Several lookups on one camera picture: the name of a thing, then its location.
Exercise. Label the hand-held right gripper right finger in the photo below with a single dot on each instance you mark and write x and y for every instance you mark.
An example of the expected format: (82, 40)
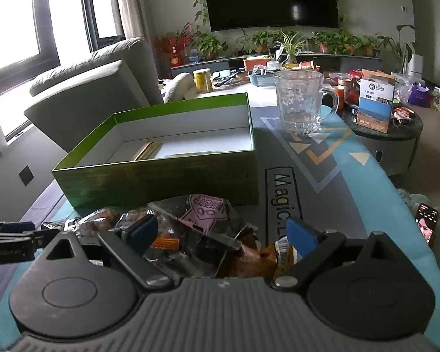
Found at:
(300, 238)

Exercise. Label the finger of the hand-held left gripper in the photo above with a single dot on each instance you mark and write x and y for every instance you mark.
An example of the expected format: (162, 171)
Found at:
(44, 236)
(18, 226)

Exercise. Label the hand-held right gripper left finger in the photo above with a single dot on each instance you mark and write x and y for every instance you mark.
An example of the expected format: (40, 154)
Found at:
(145, 231)

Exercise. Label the pile of snack packets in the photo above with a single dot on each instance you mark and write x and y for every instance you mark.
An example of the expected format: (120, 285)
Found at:
(106, 220)

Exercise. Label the green cardboard box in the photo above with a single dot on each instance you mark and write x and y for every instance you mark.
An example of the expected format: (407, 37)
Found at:
(150, 187)

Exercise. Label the clear purple label packet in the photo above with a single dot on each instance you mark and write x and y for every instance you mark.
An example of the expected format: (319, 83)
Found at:
(205, 212)

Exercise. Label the blue patterned mat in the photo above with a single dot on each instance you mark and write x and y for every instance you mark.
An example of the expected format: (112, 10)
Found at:
(333, 190)

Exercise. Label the gold flat packet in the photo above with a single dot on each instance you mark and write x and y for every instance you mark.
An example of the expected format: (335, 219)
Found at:
(146, 150)

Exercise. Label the dark round side table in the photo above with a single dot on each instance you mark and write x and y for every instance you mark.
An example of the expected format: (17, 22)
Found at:
(388, 146)

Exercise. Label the smartphone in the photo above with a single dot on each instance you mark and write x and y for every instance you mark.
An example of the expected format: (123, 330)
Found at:
(427, 220)

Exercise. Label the clear glass mug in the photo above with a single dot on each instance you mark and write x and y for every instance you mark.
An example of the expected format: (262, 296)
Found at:
(297, 95)

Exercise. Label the blue and white carton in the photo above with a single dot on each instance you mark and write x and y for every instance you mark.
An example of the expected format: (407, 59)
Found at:
(374, 108)

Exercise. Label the white round table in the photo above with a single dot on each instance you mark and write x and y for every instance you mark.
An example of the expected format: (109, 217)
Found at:
(242, 93)

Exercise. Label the grey armchair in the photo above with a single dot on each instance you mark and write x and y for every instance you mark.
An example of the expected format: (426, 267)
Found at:
(95, 80)

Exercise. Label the yellow can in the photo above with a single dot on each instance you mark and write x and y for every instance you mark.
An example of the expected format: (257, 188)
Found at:
(203, 80)

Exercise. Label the blue plastic basket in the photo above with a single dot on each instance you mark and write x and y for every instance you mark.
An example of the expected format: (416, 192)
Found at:
(262, 80)

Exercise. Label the blue glass dish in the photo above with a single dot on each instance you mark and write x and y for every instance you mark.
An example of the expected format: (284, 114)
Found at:
(193, 59)

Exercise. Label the grey television cabinet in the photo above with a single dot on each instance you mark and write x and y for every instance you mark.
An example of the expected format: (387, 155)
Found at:
(223, 64)

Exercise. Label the purple bag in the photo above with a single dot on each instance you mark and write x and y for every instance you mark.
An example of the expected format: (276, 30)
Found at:
(418, 94)

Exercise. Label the red flower arrangement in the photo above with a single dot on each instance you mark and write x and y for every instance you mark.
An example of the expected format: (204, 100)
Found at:
(172, 44)

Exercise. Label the spider plant in vase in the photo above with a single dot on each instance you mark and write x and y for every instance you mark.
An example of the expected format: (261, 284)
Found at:
(289, 46)

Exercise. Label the potted pothos plant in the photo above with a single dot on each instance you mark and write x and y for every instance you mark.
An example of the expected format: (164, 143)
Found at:
(207, 44)

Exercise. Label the wide potted green plant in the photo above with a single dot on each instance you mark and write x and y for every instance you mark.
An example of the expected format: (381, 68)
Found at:
(333, 42)

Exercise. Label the small potted green plant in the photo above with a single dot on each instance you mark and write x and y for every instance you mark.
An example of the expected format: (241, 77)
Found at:
(371, 46)

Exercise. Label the white air purifier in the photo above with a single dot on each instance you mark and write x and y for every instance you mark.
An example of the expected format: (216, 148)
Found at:
(416, 66)

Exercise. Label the dark framed window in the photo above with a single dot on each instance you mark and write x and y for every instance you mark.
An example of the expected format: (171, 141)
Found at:
(14, 18)
(102, 7)

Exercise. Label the tall leafy floor plant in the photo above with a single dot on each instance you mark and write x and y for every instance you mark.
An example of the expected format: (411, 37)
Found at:
(403, 47)

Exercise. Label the light curtain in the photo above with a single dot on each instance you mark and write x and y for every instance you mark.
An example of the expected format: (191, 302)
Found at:
(132, 3)

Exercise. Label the dark wall socket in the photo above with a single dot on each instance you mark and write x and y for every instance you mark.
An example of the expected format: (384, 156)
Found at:
(26, 175)

